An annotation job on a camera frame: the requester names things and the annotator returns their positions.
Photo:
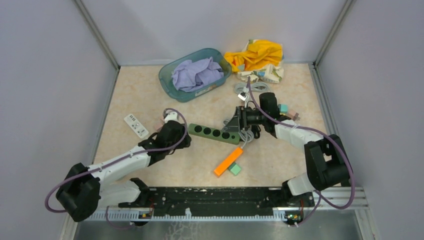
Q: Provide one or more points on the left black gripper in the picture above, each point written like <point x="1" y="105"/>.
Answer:
<point x="185" y="143"/>

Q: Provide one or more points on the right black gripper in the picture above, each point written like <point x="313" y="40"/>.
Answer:
<point x="240" y="119"/>

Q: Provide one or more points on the green power strip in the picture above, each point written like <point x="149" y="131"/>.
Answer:
<point x="213" y="134"/>

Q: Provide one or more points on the teal charger plug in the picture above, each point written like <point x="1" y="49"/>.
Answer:
<point x="283" y="108"/>

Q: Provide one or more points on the green charger plug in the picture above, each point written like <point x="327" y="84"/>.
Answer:
<point x="234" y="168"/>

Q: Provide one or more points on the orange power strip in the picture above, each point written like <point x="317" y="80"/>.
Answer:
<point x="231" y="158"/>

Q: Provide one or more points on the teal plastic basin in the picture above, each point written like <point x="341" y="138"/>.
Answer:
<point x="166" y="81"/>

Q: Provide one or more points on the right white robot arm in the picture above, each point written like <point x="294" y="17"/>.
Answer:
<point x="325" y="158"/>

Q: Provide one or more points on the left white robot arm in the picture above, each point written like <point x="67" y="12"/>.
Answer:
<point x="88" y="188"/>

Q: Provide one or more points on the purple cloth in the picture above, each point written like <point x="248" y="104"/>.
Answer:
<point x="190" y="76"/>

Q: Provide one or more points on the cream dinosaur print cloth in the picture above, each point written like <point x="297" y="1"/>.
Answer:
<point x="269" y="73"/>

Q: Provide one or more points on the yellow cloth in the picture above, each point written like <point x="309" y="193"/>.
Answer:
<point x="257" y="54"/>

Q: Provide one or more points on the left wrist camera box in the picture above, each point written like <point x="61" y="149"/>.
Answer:
<point x="171" y="116"/>

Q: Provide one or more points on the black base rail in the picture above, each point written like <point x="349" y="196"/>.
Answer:
<point x="217" y="201"/>

